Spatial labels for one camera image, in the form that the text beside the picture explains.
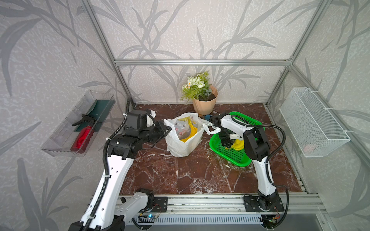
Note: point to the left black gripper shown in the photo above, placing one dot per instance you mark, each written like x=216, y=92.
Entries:
x=160, y=125

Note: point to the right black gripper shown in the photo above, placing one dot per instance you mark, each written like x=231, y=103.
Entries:
x=227, y=144

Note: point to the white printed plastic bag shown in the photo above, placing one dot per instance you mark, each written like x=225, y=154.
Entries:
x=181, y=130

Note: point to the green perforated plastic basket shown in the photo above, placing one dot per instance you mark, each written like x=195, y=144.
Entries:
x=235, y=154

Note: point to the orange-yellow single banana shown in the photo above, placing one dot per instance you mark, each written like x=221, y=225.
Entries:
x=193, y=131

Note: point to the yellow banana bunch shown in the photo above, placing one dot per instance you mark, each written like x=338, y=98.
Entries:
x=238, y=145

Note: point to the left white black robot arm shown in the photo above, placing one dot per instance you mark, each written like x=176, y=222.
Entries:
x=118, y=157

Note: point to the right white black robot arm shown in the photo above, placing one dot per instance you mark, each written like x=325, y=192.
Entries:
x=257, y=148

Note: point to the terracotta flower pot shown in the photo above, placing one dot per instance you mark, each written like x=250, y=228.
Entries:
x=206, y=107

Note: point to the green plant with white flowers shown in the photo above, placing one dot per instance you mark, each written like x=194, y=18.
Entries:
x=197, y=87

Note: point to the dark green flat board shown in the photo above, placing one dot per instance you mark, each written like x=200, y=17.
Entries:
x=95, y=116

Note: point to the red black brush tool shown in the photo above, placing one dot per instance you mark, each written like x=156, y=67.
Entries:
x=82, y=141

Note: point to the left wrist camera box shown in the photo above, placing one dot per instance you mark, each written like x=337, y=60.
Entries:
x=139, y=119

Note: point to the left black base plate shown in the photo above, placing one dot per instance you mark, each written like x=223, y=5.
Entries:
x=157, y=204

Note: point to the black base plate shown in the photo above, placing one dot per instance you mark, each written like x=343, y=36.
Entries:
x=157, y=204
x=261, y=203

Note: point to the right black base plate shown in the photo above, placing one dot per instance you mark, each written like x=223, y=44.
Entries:
x=261, y=203

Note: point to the clear plastic wall shelf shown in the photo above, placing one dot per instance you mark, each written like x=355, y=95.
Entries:
x=74, y=136

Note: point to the pink object in wire basket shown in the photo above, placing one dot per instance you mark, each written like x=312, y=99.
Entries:
x=309, y=148

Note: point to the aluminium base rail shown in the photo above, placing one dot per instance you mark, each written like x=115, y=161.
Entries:
x=233, y=203

